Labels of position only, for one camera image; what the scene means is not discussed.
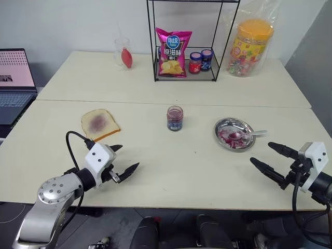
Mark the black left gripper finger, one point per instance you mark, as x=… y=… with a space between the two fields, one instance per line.
x=129 y=171
x=115 y=148

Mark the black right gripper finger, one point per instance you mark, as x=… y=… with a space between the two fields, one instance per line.
x=268 y=169
x=283 y=151

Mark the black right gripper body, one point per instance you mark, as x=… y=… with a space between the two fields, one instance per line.
x=297 y=173

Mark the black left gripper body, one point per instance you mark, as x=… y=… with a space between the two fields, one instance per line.
x=107 y=174

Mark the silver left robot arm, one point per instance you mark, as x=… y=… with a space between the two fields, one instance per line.
x=52 y=192

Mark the bread slice with purple jam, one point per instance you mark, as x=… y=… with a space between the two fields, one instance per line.
x=99 y=124

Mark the open glass jam jar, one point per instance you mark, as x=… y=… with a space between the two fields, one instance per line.
x=174 y=119

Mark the red-labelled lidded jam jar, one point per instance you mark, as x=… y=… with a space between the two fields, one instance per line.
x=195 y=63

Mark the blue-labelled lidded jam jar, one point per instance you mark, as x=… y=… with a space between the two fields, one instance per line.
x=206 y=61

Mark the metal spoon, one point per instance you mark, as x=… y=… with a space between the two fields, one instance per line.
x=256 y=133

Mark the round metal dish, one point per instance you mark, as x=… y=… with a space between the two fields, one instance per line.
x=228 y=145

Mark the dark rounded shape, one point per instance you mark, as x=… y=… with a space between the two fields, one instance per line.
x=145 y=233
x=211 y=232

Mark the red silicone brush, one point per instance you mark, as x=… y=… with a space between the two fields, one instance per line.
x=127 y=59

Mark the clear glass cup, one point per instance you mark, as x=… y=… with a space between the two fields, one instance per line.
x=118 y=55

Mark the candy jar with orange lid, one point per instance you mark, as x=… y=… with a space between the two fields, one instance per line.
x=250 y=49

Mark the pink potato chips bag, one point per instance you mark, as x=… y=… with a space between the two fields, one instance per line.
x=172 y=54

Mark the open laptop computer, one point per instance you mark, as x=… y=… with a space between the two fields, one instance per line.
x=15 y=70

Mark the candy jar in plastic bag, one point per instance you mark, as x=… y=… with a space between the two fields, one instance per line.
x=269 y=15

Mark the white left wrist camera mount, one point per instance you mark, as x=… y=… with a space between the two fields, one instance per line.
x=99 y=158

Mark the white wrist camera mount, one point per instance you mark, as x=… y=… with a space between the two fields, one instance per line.
x=99 y=158
x=315 y=158

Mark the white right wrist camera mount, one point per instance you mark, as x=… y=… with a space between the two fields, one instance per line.
x=315 y=158

